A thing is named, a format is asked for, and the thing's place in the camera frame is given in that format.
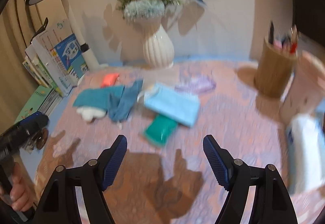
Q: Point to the green flat book stack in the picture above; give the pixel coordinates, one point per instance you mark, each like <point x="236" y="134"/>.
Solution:
<point x="43" y="99"/>

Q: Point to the pink patterned table cloth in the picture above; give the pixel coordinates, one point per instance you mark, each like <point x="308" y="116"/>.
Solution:
<point x="172" y="184"/>

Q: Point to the light blue cloth pouch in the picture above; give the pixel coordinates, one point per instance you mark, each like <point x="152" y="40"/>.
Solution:
<point x="181" y="107"/>

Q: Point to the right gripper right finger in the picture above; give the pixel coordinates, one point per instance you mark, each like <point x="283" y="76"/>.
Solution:
<point x="272" y="202"/>

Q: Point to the upright books row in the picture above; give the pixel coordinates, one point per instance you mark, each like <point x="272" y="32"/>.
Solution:
<point x="55" y="53"/>

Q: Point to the orange soft block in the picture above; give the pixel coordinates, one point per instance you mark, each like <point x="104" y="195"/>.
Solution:
<point x="109" y="80"/>

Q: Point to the person's left hand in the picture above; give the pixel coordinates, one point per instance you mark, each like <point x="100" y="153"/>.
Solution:
<point x="20" y="194"/>

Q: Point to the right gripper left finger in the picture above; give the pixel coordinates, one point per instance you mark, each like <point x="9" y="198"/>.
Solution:
<point x="58" y="203"/>

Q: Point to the white plush bear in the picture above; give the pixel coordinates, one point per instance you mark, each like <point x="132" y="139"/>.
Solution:
<point x="88" y="114"/>

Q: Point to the tissue pack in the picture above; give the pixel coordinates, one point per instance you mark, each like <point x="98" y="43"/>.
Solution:
<point x="305" y="140"/>

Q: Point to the white ribbed vase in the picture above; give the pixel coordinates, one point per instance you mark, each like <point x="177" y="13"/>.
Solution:
<point x="158" y="48"/>

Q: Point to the white desk lamp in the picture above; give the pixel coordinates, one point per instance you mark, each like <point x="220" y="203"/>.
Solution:
<point x="86" y="51"/>

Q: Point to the brown round object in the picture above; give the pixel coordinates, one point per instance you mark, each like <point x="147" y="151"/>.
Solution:
<point x="41" y="138"/>

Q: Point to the wooden pen holder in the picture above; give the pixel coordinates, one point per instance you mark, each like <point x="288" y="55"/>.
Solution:
<point x="274" y="70"/>

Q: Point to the blue grey cloth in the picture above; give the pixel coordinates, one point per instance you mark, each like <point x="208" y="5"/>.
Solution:
<point x="119" y="108"/>

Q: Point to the pens in holder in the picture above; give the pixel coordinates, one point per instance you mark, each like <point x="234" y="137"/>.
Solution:
<point x="288" y="43"/>

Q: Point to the teal drawstring pouch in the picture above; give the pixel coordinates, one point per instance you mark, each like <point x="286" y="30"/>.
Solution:
<point x="98" y="98"/>

